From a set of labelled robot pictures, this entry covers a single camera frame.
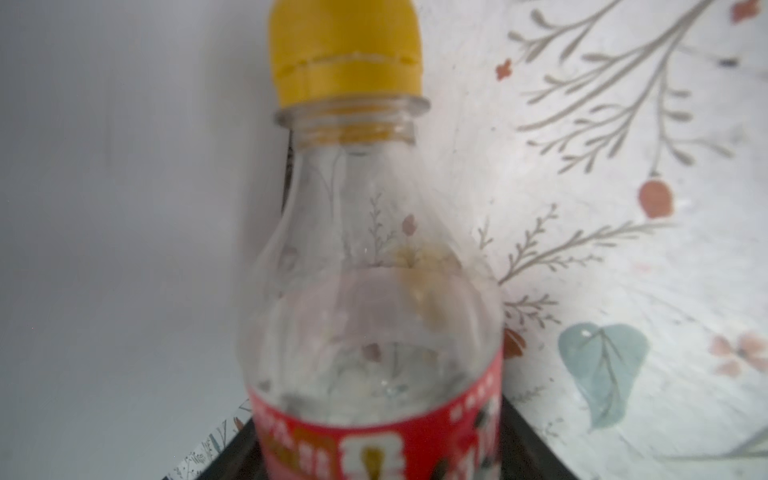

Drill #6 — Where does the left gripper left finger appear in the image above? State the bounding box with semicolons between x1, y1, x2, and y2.
197;420;264;480

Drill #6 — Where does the clear bottle red label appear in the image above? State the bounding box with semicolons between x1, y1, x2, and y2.
237;1;504;479

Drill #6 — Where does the white plastic trash bin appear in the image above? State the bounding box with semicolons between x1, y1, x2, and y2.
1;1;287;479

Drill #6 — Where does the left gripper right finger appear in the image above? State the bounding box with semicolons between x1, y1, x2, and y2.
500;397;577;480

